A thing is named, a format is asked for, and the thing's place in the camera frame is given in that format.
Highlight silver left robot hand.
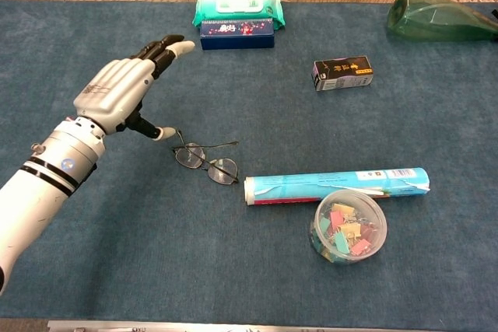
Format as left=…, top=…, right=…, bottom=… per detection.
left=72, top=34, right=196, bottom=142

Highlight thin-framed eyeglasses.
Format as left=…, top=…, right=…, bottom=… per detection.
left=171, top=128, right=240, bottom=185

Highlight blue printed long box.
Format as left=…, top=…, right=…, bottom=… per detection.
left=199, top=17, right=275, bottom=51

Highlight green wet wipes pack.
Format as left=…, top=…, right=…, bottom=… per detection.
left=192, top=0, right=287, bottom=32

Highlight blue felt table cloth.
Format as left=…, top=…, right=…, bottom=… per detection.
left=0, top=0, right=498, bottom=327

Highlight black small carton box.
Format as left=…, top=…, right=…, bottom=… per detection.
left=310, top=55, right=374, bottom=93

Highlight light blue wrap roll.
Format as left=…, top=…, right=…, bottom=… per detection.
left=244, top=166, right=431, bottom=208

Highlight pink binder clip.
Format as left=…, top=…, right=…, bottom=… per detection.
left=348, top=238, right=373, bottom=257
left=329, top=211, right=348, bottom=231

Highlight green binder clip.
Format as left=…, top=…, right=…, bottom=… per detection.
left=330, top=232, right=349, bottom=251

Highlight clear round plastic tub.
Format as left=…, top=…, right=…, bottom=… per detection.
left=310, top=188, right=388, bottom=265

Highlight aluminium table edge rail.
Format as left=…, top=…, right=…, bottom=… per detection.
left=46, top=320, right=300, bottom=332

